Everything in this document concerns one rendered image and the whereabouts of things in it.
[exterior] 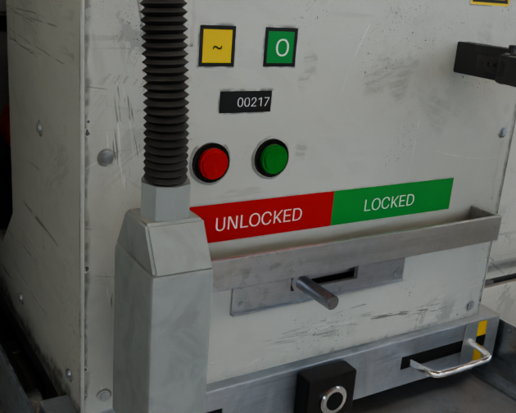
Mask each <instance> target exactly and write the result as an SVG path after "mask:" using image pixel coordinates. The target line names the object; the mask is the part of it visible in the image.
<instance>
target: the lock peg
mask: <svg viewBox="0 0 516 413"><path fill-rule="evenodd" d="M291 284H292V289H293V290H294V291H296V292H297V293H302V292H304V293H306V294H307V295H308V296H310V297H312V298H313V299H315V300H316V301H317V302H318V303H320V304H321V305H323V306H325V307H326V308H327V309H329V310H333V309H335V308H336V307H337V305H338V302H339V300H338V297H337V296H335V295H334V294H332V293H330V292H329V291H328V290H327V289H325V288H323V287H322V286H320V285H319V284H317V283H316V282H315V281H313V280H312V279H311V276H310V275H305V276H301V277H296V278H292V282H291Z"/></svg>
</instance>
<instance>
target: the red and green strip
mask: <svg viewBox="0 0 516 413"><path fill-rule="evenodd" d="M453 181H454V178H449V179H435V180H427V181H419V182H412V183H405V184H391V185H383V186H376V187H368V188H354V189H347V190H339V191H332V192H324V193H310V194H302V195H295V196H287V197H273V198H266V199H259V200H251V201H244V202H230V203H222V204H215V205H207V206H193V207H189V210H190V211H192V212H193V213H195V214H196V215H198V216H200V217H201V219H203V220H204V226H205V230H206V238H207V242H208V243H216V242H222V241H228V240H234V239H240V238H250V237H256V236H262V235H268V234H279V233H285V232H291V231H297V230H303V229H313V228H318V227H324V226H330V225H341V224H347V223H353V222H359V221H365V220H376V219H382V218H387V217H393V216H404V215H410V214H416V213H422V212H428V211H439V210H445V209H449V205H450V196H451V191H452V186H453Z"/></svg>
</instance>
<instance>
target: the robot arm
mask: <svg viewBox="0 0 516 413"><path fill-rule="evenodd" d="M454 72H456V73H460V74H465V75H472V76H477V77H480V78H484V79H492V80H495V81H496V83H498V84H506V85H509V86H512V87H515V88H516V45H509V47H508V48H505V47H500V46H494V45H489V44H483V43H473V42H458V45H457V50H456V55H455V65H454Z"/></svg>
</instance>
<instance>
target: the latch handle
mask: <svg viewBox="0 0 516 413"><path fill-rule="evenodd" d="M471 347H473V348H474V349H475V350H477V351H478V352H480V353H481V354H482V355H484V357H482V358H479V359H477V360H474V361H470V362H467V363H463V364H461V365H456V366H453V367H450V368H447V369H444V370H431V369H429V368H428V367H426V366H424V365H421V364H419V363H418V362H417V361H414V360H413V359H411V358H408V359H407V361H406V364H407V365H409V366H411V367H413V368H414V369H416V370H418V371H419V372H421V373H423V374H426V375H428V376H430V377H434V378H443V377H446V376H449V375H453V374H457V373H460V372H463V371H466V370H471V369H473V368H476V367H479V366H481V365H485V364H487V363H489V362H490V361H492V355H491V354H490V352H489V351H488V350H487V349H486V348H484V347H483V346H482V345H480V344H479V343H477V342H475V341H473V342H472V343H471Z"/></svg>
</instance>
